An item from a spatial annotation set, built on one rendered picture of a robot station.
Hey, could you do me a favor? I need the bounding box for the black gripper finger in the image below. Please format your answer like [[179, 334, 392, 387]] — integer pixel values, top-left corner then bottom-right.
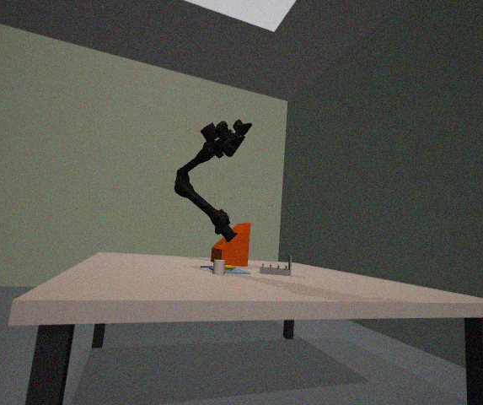
[[236, 121, 252, 135], [225, 135, 245, 153]]

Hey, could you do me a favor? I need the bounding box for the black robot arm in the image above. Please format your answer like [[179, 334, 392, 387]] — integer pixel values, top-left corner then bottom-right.
[[174, 121, 238, 242]]

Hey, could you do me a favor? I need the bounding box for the light blue square mat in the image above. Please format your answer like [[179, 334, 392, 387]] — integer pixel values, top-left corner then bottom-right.
[[209, 267, 250, 274]]

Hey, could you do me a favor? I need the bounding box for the white cylindrical cup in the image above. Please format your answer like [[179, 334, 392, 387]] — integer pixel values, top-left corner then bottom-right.
[[212, 260, 226, 275]]

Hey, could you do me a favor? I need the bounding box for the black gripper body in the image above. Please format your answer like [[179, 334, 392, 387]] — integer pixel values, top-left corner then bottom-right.
[[218, 120, 244, 157]]

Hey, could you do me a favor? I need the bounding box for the grey dish rack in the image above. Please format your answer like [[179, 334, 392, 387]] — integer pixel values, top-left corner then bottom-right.
[[260, 256, 292, 276]]

